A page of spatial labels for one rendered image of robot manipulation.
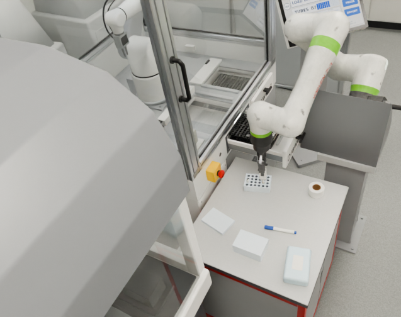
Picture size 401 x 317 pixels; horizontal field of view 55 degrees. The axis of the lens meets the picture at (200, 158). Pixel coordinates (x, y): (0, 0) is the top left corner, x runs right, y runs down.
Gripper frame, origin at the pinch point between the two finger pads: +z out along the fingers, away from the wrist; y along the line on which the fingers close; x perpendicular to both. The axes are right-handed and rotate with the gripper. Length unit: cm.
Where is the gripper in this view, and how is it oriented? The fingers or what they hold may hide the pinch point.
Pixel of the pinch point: (262, 172)
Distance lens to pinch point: 179.9
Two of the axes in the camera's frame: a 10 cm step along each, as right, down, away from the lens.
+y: -2.3, 7.1, -6.7
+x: 9.6, 0.6, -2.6
